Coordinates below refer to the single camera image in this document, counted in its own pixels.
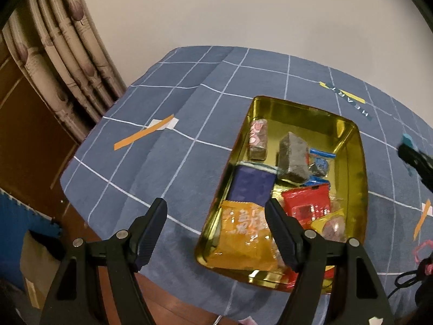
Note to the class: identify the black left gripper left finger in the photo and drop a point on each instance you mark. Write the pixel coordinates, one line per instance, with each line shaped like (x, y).
(75, 295)

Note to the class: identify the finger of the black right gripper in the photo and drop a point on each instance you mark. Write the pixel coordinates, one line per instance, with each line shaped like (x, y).
(419, 161)

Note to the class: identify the light blue candy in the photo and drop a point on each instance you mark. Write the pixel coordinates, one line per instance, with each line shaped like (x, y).
(408, 141)

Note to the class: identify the red snack packet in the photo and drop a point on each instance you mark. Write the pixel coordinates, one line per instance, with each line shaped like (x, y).
(307, 203)

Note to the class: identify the yellow snack packet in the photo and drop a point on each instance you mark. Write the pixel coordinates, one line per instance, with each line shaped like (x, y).
(245, 241)

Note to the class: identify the blue dark candy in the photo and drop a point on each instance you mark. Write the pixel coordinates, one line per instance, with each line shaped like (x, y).
(319, 167)

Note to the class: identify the grey cake block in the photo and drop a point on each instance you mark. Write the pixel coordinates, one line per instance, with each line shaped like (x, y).
(293, 159)

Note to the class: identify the dark blue snack packet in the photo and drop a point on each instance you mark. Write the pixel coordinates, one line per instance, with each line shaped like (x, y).
(251, 185)

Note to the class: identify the pink white cake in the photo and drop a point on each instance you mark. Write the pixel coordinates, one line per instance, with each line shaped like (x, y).
(258, 140)

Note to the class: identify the cardboard box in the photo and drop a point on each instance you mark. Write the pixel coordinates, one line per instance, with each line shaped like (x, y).
(38, 268)

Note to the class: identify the blue grid tablecloth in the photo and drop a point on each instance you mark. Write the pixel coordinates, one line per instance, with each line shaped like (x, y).
(171, 134)

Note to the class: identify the beige patterned curtain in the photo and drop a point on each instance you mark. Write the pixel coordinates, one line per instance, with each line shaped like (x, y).
(56, 48)

